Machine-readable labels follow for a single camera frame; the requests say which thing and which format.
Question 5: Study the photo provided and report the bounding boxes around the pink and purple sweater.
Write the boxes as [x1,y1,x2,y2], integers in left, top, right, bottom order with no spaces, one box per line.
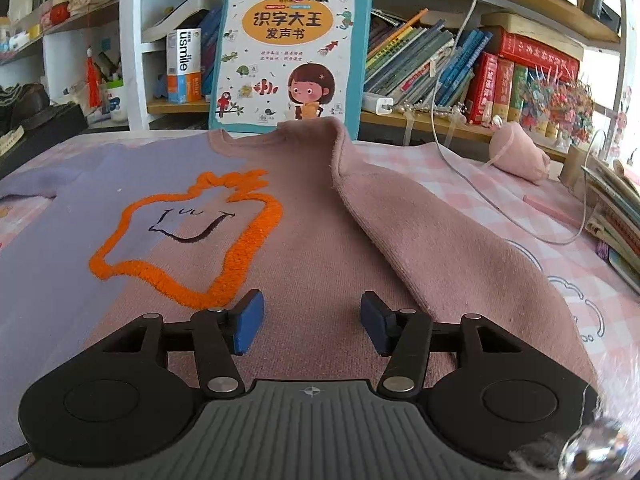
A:
[1,118,594,450]

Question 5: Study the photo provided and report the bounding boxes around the pink checkered tablecloth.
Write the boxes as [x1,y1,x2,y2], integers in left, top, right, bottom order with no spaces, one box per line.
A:
[0,131,640,391]

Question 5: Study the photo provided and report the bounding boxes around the pink plush pouch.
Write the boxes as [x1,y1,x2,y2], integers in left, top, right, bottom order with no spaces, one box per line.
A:
[486,122,551,184]

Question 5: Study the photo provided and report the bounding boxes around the white power adapter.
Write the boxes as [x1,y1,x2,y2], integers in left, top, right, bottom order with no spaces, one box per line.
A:
[361,92,395,116]

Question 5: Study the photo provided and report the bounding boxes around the stack of children's books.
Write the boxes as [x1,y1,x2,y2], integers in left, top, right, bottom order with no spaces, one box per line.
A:
[582,159,639,294]

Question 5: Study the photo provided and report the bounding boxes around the red thick books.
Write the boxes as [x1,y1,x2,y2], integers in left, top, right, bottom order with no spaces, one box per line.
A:
[465,26,582,126]

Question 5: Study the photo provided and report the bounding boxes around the white pen holder cup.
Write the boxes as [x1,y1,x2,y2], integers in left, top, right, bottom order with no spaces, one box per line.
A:
[106,79,128,122]

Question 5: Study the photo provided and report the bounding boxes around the black box under shoe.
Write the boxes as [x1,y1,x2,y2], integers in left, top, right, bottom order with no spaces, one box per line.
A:
[0,104,88,178]

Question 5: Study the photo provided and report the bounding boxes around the row of leaning books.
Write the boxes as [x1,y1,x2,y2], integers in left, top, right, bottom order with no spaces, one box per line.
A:
[363,9,492,106]

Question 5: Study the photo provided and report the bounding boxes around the colourful paper star jar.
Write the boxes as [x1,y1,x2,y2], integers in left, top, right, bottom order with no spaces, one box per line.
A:
[518,67,594,145]

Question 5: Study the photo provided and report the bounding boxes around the red tassel ornament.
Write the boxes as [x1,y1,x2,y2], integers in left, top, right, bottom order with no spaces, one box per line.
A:
[86,47,101,108]

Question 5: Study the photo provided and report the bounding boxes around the usmile white orange box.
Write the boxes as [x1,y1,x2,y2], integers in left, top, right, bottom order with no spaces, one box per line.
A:
[166,28,202,104]

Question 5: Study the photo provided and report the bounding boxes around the teal children's sound book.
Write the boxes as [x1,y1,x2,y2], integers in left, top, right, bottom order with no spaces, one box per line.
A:
[208,0,372,138]

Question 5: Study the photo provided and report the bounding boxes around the brown leather shoe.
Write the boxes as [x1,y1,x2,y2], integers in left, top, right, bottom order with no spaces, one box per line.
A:
[0,82,50,134]

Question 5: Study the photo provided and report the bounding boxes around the blue books beside box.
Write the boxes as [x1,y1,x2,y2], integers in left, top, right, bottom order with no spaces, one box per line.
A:
[200,8,222,98]

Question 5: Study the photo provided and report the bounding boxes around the wooden white bookshelf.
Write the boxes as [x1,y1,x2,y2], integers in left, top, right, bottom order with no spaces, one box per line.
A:
[25,0,626,130]

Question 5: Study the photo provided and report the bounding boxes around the red round ball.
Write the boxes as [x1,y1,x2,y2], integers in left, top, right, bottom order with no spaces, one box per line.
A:
[50,1,70,26]

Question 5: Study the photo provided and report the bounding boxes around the white charging cable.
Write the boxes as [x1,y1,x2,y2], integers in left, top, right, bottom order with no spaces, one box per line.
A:
[428,0,601,247]

